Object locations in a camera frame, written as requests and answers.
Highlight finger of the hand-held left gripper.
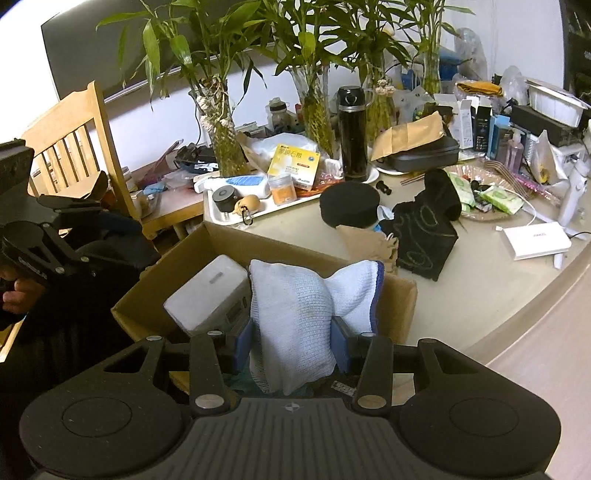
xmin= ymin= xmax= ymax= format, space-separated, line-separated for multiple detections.
xmin=41 ymin=220 xmax=100 ymax=280
xmin=36 ymin=171 xmax=110 ymax=215

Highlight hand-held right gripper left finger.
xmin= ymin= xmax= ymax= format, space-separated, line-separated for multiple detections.
xmin=99 ymin=318 xmax=256 ymax=413

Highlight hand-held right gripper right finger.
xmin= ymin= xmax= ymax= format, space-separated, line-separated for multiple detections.
xmin=332 ymin=318 xmax=485 ymax=413

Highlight white blue knitted towel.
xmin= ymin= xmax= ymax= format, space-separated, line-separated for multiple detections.
xmin=249 ymin=259 xmax=385 ymax=395

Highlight green white tissue pack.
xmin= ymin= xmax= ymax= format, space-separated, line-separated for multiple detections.
xmin=163 ymin=255 xmax=251 ymax=337

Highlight brown cardboard box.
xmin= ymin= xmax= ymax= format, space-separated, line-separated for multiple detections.
xmin=112 ymin=222 xmax=419 ymax=393

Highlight brown paper bag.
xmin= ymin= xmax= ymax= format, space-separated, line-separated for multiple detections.
xmin=336 ymin=223 xmax=399 ymax=275

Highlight black cloth bag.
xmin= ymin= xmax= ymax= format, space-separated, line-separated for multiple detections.
xmin=392 ymin=168 xmax=463 ymax=282

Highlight black round hat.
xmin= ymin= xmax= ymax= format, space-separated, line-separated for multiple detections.
xmin=320 ymin=181 xmax=382 ymax=230

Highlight person's left forearm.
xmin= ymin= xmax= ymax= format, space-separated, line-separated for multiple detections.
xmin=0 ymin=272 xmax=139 ymax=398

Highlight person's left hand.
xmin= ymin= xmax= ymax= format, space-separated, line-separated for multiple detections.
xmin=0 ymin=277 xmax=47 ymax=320

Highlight wooden chair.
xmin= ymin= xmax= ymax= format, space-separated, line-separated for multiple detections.
xmin=21 ymin=80 xmax=141 ymax=222

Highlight wooden side table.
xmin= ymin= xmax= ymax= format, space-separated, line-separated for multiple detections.
xmin=134 ymin=182 xmax=206 ymax=241

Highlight black television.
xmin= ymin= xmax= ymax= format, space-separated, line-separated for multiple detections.
xmin=41 ymin=0 xmax=259 ymax=100

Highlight white plastic tray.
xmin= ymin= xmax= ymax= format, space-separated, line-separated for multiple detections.
xmin=203 ymin=166 xmax=379 ymax=225

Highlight grey round speaker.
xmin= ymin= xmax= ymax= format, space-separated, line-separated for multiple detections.
xmin=211 ymin=185 xmax=238 ymax=213

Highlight white blue lotion bottle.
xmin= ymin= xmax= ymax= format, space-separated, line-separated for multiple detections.
xmin=194 ymin=174 xmax=271 ymax=200

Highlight orange jar white lid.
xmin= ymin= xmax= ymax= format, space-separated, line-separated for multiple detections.
xmin=269 ymin=174 xmax=296 ymax=206

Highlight glass vase with bamboo stalks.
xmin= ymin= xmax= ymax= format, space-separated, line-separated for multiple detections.
xmin=259 ymin=0 xmax=370 ymax=158
xmin=97 ymin=0 xmax=269 ymax=178
xmin=402 ymin=0 xmax=476 ymax=95
xmin=342 ymin=0 xmax=416 ymax=134

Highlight red snack packet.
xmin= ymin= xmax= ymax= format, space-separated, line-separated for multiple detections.
xmin=298 ymin=173 xmax=347 ymax=197

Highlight yellow medicine box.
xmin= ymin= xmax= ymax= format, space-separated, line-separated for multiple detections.
xmin=267 ymin=144 xmax=321 ymax=191

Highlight green wet wipes pack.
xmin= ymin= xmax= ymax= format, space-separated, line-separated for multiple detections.
xmin=448 ymin=173 xmax=476 ymax=206
xmin=478 ymin=185 xmax=525 ymax=215

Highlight white plastic bag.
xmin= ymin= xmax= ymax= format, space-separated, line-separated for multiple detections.
xmin=252 ymin=134 xmax=319 ymax=162

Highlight black zip case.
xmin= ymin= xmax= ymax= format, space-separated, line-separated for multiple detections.
xmin=382 ymin=136 xmax=461 ymax=175

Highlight black thermos bottle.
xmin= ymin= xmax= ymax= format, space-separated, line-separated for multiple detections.
xmin=337 ymin=85 xmax=370 ymax=182

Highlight white router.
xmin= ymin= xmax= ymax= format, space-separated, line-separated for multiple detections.
xmin=502 ymin=222 xmax=572 ymax=271

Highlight brown paper envelope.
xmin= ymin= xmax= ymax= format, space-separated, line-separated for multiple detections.
xmin=370 ymin=111 xmax=446 ymax=162

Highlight white tall carton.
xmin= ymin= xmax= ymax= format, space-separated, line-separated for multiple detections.
xmin=455 ymin=97 xmax=476 ymax=149

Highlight black carton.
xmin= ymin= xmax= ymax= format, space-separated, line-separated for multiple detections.
xmin=473 ymin=105 xmax=492 ymax=152

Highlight pink pump bottle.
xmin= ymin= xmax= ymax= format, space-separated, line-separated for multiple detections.
xmin=507 ymin=130 xmax=526 ymax=172

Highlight blue carton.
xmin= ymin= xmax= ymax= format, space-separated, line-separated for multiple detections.
xmin=488 ymin=115 xmax=511 ymax=155

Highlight white handheld fan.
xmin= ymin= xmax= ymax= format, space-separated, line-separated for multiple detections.
xmin=556 ymin=143 xmax=591 ymax=227

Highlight white crumpled bag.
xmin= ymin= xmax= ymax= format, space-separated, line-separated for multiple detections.
xmin=526 ymin=130 xmax=568 ymax=185

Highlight yellow folded cloth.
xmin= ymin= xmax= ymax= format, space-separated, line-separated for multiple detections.
xmin=455 ymin=79 xmax=504 ymax=97

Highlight black flat box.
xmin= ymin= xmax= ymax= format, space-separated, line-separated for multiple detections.
xmin=510 ymin=105 xmax=583 ymax=141

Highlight clear plastic bag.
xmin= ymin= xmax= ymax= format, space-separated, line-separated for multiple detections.
xmin=501 ymin=66 xmax=530 ymax=106

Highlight white food container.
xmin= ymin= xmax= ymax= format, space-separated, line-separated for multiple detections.
xmin=526 ymin=78 xmax=591 ymax=127

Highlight wooden gourd keychain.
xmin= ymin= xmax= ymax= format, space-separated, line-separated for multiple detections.
xmin=235 ymin=195 xmax=260 ymax=226

